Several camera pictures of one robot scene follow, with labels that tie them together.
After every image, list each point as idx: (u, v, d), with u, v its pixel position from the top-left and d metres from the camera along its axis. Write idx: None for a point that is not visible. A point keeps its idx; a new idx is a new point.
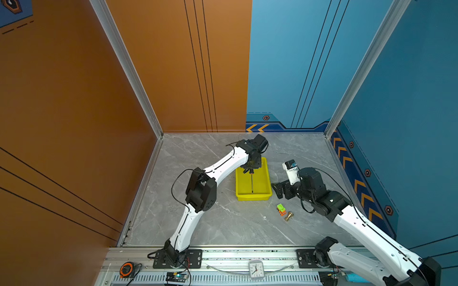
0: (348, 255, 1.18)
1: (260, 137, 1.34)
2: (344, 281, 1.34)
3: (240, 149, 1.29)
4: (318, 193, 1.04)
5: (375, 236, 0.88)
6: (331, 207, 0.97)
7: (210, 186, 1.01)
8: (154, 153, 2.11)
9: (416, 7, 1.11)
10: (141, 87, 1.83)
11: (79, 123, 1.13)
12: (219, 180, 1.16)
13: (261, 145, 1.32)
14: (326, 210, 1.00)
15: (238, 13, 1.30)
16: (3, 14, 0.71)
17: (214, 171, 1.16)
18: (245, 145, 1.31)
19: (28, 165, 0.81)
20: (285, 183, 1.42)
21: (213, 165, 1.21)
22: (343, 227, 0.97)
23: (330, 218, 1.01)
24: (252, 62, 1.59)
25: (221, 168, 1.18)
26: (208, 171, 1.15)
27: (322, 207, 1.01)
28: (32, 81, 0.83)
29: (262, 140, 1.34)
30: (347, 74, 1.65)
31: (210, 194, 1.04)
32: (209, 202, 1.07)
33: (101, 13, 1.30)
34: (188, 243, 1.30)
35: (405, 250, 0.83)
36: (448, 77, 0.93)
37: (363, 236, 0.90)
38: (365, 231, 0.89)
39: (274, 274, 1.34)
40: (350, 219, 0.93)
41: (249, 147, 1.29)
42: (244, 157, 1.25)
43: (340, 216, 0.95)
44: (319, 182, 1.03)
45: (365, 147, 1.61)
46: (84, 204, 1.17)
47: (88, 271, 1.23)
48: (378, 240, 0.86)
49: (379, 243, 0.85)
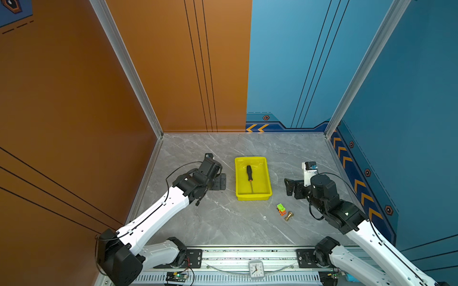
0: (352, 261, 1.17)
1: (209, 164, 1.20)
2: (344, 281, 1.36)
3: (177, 190, 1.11)
4: (331, 204, 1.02)
5: (392, 257, 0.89)
6: (346, 220, 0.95)
7: (120, 259, 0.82)
8: (154, 153, 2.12)
9: (416, 8, 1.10)
10: (141, 87, 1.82)
11: (78, 123, 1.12)
12: (139, 245, 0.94)
13: (209, 172, 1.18)
14: (340, 223, 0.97)
15: (238, 12, 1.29)
16: (3, 14, 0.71)
17: (131, 233, 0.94)
18: (186, 182, 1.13)
19: (28, 165, 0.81)
20: (298, 181, 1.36)
21: (134, 222, 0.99)
22: (357, 242, 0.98)
23: (343, 231, 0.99)
24: (252, 61, 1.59)
25: (144, 226, 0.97)
26: (123, 235, 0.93)
27: (335, 219, 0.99)
28: (33, 80, 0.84)
29: (209, 167, 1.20)
30: (347, 74, 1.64)
31: (124, 269, 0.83)
32: (125, 274, 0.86)
33: (101, 14, 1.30)
34: (176, 250, 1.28)
35: (421, 274, 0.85)
36: (449, 77, 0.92)
37: (377, 254, 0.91)
38: (382, 251, 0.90)
39: (274, 274, 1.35)
40: (366, 236, 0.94)
41: (191, 185, 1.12)
42: (181, 202, 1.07)
43: (357, 232, 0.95)
44: (333, 192, 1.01)
45: (365, 146, 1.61)
46: (83, 204, 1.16)
47: (88, 271, 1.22)
48: (395, 261, 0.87)
49: (396, 266, 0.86)
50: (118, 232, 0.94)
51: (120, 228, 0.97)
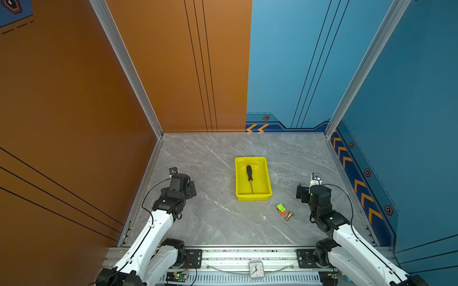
0: (349, 261, 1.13)
1: (178, 181, 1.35)
2: (344, 281, 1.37)
3: (159, 213, 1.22)
4: (322, 211, 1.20)
5: (365, 250, 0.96)
6: (330, 224, 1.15)
7: None
8: (154, 153, 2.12)
9: (416, 8, 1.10)
10: (141, 87, 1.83)
11: (78, 122, 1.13)
12: (143, 270, 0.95)
13: (180, 186, 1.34)
14: (325, 227, 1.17)
15: (237, 12, 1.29)
16: (3, 14, 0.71)
17: (130, 262, 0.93)
18: (164, 204, 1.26)
19: (28, 165, 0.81)
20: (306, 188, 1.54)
21: (129, 252, 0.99)
22: (342, 243, 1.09)
23: (328, 234, 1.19)
24: (252, 61, 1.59)
25: (141, 251, 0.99)
26: (123, 266, 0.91)
27: (322, 223, 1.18)
28: (34, 80, 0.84)
29: (179, 183, 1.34)
30: (347, 74, 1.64)
31: None
32: None
33: (101, 14, 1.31)
34: (173, 250, 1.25)
35: (393, 266, 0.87)
36: (449, 76, 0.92)
37: (354, 249, 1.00)
38: (356, 245, 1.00)
39: (274, 274, 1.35)
40: (344, 235, 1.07)
41: (170, 204, 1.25)
42: (167, 219, 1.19)
43: (337, 232, 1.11)
44: (325, 201, 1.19)
45: (365, 146, 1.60)
46: (83, 204, 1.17)
47: (89, 272, 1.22)
48: (368, 254, 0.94)
49: (368, 256, 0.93)
50: (116, 266, 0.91)
51: (117, 261, 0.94)
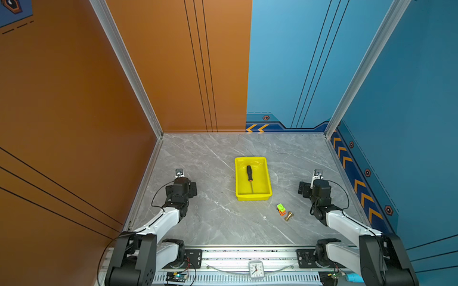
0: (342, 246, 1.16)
1: (179, 186, 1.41)
2: (344, 281, 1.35)
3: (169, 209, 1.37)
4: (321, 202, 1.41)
5: (349, 221, 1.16)
6: (325, 214, 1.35)
7: (145, 241, 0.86)
8: (154, 152, 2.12)
9: (416, 7, 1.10)
10: (141, 87, 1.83)
11: (78, 122, 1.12)
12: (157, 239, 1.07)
13: (182, 192, 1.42)
14: (321, 216, 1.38)
15: (237, 12, 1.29)
16: (3, 14, 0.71)
17: (148, 228, 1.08)
18: (171, 205, 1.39)
19: (28, 165, 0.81)
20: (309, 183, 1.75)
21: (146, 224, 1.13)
22: (333, 224, 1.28)
23: (322, 223, 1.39)
24: (252, 61, 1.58)
25: (156, 224, 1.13)
26: (141, 230, 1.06)
27: (318, 213, 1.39)
28: (33, 80, 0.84)
29: (180, 189, 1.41)
30: (347, 74, 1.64)
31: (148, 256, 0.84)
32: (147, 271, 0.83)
33: (101, 14, 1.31)
34: (175, 245, 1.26)
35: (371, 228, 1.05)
36: (449, 76, 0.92)
37: (342, 223, 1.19)
38: (343, 218, 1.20)
39: (274, 274, 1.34)
40: (335, 214, 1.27)
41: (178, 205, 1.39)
42: (173, 210, 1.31)
43: (329, 214, 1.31)
44: (326, 193, 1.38)
45: (365, 146, 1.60)
46: (83, 204, 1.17)
47: (88, 271, 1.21)
48: (351, 223, 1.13)
49: (350, 224, 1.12)
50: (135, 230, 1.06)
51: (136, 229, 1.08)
